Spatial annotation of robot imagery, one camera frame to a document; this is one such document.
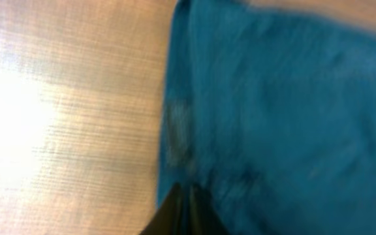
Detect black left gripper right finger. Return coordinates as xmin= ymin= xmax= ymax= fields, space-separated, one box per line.
xmin=189 ymin=184 xmax=229 ymax=235

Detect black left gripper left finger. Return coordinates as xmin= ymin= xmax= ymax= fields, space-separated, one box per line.
xmin=139 ymin=183 xmax=188 ymax=235

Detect dark blue shorts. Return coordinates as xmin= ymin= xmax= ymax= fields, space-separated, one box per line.
xmin=157 ymin=1 xmax=376 ymax=234

